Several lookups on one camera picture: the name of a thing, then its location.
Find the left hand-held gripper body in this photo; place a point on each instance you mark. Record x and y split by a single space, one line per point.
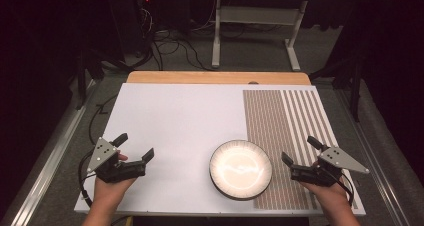
116 172

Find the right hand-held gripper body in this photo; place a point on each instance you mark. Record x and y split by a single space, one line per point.
316 176

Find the person's left hand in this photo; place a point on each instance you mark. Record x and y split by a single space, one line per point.
108 191

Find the person's right hand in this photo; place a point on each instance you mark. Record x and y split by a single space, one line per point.
328 196

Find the white board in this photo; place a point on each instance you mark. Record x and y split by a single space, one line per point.
166 119

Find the brown striped placemat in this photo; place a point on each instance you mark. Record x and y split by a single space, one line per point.
266 119

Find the black stand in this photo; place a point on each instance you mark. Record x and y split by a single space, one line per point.
81 79
356 92

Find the wooden table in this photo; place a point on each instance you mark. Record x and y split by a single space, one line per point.
200 77

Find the black curtain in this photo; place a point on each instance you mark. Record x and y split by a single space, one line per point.
33 86
393 52

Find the metal floor rail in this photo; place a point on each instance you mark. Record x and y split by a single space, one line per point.
50 179
383 186

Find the white metal desk frame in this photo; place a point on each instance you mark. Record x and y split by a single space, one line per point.
216 36

